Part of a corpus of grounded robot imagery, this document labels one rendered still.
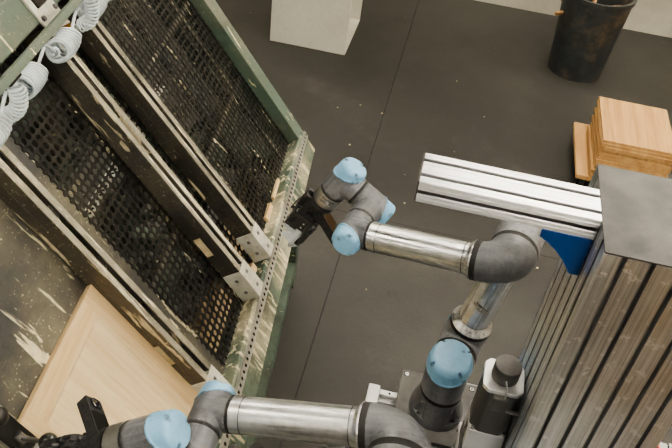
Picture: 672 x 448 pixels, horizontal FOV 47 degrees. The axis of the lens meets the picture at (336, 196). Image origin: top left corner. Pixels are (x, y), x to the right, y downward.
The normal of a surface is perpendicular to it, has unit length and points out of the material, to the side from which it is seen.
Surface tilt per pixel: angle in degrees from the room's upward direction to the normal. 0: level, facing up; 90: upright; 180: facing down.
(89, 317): 55
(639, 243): 0
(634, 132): 0
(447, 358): 8
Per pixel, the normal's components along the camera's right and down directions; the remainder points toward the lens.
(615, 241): 0.11, -0.77
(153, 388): 0.87, -0.32
